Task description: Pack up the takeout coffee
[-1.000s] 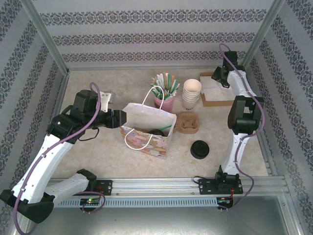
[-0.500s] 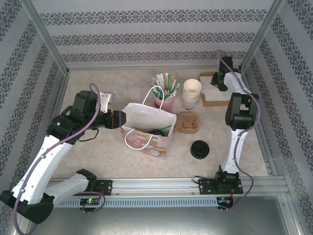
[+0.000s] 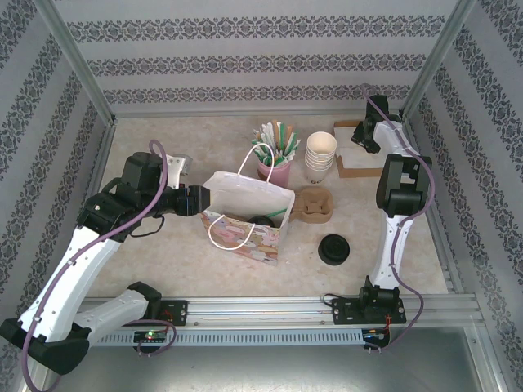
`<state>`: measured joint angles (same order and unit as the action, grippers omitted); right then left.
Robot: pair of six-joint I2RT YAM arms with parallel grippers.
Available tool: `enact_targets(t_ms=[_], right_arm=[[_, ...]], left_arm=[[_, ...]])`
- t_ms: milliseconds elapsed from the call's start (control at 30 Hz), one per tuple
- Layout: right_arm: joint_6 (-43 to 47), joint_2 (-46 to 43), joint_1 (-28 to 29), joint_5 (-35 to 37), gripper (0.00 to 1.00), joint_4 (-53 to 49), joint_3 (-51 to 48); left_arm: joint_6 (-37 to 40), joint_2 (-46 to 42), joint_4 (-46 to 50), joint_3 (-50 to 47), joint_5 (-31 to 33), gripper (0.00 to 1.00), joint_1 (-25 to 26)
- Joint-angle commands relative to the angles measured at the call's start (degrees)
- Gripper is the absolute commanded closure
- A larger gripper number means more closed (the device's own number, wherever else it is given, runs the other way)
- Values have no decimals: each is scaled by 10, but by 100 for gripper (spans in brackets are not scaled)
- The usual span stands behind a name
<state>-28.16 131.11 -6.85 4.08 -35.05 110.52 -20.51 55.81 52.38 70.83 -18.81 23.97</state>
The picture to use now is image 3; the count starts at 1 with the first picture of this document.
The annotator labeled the black lid on table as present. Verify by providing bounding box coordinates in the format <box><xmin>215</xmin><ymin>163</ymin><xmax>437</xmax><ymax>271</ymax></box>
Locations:
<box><xmin>317</xmin><ymin>232</ymin><xmax>351</xmax><ymax>266</ymax></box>

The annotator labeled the pink straw holder cup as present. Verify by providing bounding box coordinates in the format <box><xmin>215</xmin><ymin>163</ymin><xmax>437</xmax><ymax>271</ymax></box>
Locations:
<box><xmin>256</xmin><ymin>157</ymin><xmax>292</xmax><ymax>188</ymax></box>

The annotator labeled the aluminium frame post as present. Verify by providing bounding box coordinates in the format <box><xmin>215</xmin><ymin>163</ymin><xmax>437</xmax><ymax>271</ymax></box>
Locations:
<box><xmin>396</xmin><ymin>0</ymin><xmax>479</xmax><ymax>122</ymax></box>
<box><xmin>32</xmin><ymin>0</ymin><xmax>118</xmax><ymax>126</ymax></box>

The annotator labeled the white perforated cable tray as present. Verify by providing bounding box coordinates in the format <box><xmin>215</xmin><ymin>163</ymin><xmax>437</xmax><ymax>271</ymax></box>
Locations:
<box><xmin>96</xmin><ymin>326</ymin><xmax>389</xmax><ymax>348</ymax></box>

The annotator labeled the green white striped straw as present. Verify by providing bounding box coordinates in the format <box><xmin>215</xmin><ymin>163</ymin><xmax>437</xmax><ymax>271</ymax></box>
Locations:
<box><xmin>281</xmin><ymin>134</ymin><xmax>302</xmax><ymax>167</ymax></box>

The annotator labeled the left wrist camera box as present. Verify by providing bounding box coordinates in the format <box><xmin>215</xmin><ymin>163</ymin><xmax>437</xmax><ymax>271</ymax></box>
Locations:
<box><xmin>165</xmin><ymin>153</ymin><xmax>192</xmax><ymax>189</ymax></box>

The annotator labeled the stack of white paper cups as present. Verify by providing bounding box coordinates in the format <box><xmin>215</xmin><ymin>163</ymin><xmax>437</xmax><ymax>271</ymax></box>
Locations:
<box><xmin>305</xmin><ymin>131</ymin><xmax>338</xmax><ymax>185</ymax></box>

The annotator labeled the brown cardboard napkin box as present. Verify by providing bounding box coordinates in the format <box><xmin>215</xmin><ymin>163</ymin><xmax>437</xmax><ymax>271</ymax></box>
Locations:
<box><xmin>333</xmin><ymin>120</ymin><xmax>405</xmax><ymax>179</ymax></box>

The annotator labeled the cartoon print paper bag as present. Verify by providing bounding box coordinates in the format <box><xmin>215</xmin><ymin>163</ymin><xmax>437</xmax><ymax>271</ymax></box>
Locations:
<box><xmin>199</xmin><ymin>142</ymin><xmax>297</xmax><ymax>267</ymax></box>

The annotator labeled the green paper wrapped straw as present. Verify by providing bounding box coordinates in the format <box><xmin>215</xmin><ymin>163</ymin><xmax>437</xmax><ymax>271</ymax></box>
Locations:
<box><xmin>274</xmin><ymin>122</ymin><xmax>287</xmax><ymax>154</ymax></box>

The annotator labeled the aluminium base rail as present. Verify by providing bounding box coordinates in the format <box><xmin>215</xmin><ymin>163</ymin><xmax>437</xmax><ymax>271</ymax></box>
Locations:
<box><xmin>87</xmin><ymin>296</ymin><xmax>483</xmax><ymax>327</ymax></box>

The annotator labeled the aluminium frame bar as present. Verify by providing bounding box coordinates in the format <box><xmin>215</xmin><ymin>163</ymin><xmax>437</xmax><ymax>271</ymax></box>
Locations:
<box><xmin>112</xmin><ymin>109</ymin><xmax>404</xmax><ymax>120</ymax></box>
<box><xmin>402</xmin><ymin>120</ymin><xmax>465</xmax><ymax>295</ymax></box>
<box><xmin>81</xmin><ymin>120</ymin><xmax>119</xmax><ymax>205</ymax></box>

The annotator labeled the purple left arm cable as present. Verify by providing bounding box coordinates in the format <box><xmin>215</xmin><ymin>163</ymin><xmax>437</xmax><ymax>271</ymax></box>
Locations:
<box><xmin>20</xmin><ymin>139</ymin><xmax>169</xmax><ymax>392</ymax></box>

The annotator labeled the white paper napkin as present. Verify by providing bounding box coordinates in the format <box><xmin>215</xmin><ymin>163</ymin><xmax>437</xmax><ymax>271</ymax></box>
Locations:
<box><xmin>337</xmin><ymin>145</ymin><xmax>387</xmax><ymax>169</ymax></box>
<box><xmin>334</xmin><ymin>125</ymin><xmax>360</xmax><ymax>149</ymax></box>

